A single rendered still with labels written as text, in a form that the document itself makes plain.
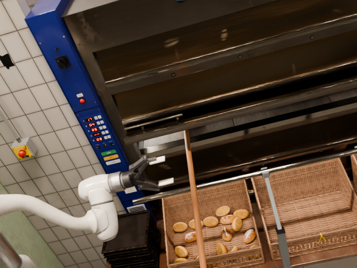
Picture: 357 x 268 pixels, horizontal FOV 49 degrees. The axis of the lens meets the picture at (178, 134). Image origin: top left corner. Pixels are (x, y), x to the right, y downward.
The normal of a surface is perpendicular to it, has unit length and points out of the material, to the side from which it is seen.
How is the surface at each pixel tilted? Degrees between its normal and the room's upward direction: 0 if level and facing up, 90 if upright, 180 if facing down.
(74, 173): 90
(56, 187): 90
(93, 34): 90
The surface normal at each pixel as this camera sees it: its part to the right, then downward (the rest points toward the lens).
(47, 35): 0.04, 0.60
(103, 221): 0.48, -0.22
